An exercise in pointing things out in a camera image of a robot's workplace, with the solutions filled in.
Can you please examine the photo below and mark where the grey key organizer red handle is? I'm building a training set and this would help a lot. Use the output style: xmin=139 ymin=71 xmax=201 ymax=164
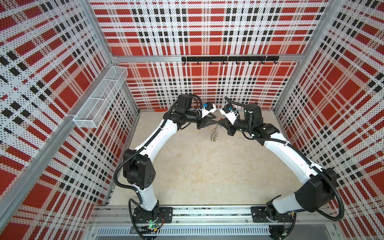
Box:
xmin=210 ymin=124 xmax=222 ymax=142

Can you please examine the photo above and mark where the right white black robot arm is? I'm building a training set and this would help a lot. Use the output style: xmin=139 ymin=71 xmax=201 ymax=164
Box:
xmin=219 ymin=97 xmax=345 ymax=222

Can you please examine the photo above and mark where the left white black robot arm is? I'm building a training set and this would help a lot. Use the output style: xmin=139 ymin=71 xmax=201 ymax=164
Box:
xmin=113 ymin=94 xmax=217 ymax=223

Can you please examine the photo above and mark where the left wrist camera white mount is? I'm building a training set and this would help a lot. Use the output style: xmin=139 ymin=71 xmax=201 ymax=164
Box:
xmin=200 ymin=102 xmax=217 ymax=119

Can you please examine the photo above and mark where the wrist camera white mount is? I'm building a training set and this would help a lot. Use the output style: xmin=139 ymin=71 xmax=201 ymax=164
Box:
xmin=220 ymin=104 xmax=240 ymax=125
xmin=200 ymin=102 xmax=217 ymax=119

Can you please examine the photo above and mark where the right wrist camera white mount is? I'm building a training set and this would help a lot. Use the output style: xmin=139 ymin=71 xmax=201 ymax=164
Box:
xmin=220 ymin=104 xmax=240 ymax=125

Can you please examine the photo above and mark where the black hook rail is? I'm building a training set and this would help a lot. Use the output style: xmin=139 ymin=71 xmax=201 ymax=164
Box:
xmin=181 ymin=56 xmax=280 ymax=63

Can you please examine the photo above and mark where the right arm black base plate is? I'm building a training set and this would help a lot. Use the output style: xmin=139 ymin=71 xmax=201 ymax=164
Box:
xmin=251 ymin=206 xmax=293 ymax=224

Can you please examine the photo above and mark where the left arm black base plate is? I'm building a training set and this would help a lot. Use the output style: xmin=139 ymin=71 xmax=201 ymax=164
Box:
xmin=133 ymin=206 xmax=173 ymax=224

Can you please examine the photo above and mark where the white wire mesh basket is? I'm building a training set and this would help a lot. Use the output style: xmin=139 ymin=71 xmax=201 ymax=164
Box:
xmin=73 ymin=66 xmax=128 ymax=129

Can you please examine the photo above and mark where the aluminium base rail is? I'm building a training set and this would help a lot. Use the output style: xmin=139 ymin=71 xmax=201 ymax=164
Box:
xmin=85 ymin=205 xmax=343 ymax=240

